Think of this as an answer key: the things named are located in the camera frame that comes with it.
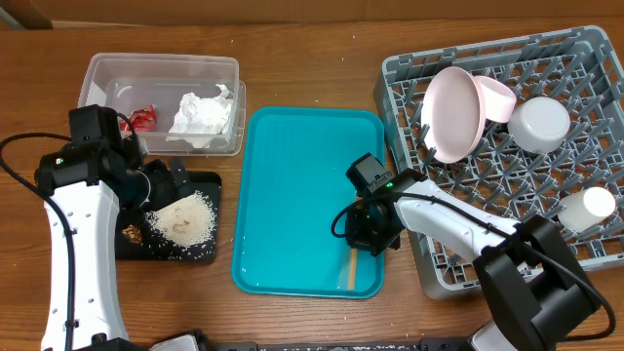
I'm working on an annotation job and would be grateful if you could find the brown food scrap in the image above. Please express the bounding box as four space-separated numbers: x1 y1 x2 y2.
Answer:
122 225 143 245

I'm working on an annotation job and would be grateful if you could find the small white cup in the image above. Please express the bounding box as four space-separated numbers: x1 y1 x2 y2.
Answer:
558 187 616 232

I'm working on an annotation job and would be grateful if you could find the large white plate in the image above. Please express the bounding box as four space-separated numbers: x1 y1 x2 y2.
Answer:
420 66 486 164

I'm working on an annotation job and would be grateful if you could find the grey bowl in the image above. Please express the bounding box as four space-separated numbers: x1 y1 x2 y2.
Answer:
507 97 570 154

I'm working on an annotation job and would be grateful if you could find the teal serving tray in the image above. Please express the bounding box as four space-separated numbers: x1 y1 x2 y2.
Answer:
231 106 385 299

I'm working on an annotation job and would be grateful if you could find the pile of rice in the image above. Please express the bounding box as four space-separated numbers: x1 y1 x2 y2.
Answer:
146 191 217 248

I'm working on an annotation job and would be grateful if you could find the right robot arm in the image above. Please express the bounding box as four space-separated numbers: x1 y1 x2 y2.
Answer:
338 153 607 350

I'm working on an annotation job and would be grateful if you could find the clear plastic bin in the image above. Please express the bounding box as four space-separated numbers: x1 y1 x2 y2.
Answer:
78 53 247 157

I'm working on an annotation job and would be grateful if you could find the wooden chopstick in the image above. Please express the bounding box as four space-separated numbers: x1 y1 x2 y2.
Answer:
347 248 358 291

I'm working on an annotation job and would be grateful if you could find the small white plate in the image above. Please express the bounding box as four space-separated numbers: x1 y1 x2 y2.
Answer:
475 76 517 123

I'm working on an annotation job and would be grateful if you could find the red snack wrapper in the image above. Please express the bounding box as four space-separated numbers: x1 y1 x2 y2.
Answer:
128 104 157 132

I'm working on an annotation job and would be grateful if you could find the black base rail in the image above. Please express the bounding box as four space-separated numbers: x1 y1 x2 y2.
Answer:
145 329 488 351

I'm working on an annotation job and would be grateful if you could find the black plastic tray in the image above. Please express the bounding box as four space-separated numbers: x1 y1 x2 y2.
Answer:
115 171 221 262

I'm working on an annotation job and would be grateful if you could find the white napkin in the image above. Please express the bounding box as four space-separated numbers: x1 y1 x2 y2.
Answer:
167 84 233 148

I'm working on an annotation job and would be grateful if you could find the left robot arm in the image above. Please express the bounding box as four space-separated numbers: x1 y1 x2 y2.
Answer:
35 104 190 350

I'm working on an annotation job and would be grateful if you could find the grey dishwasher rack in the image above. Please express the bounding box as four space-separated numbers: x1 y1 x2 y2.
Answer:
373 25 624 300

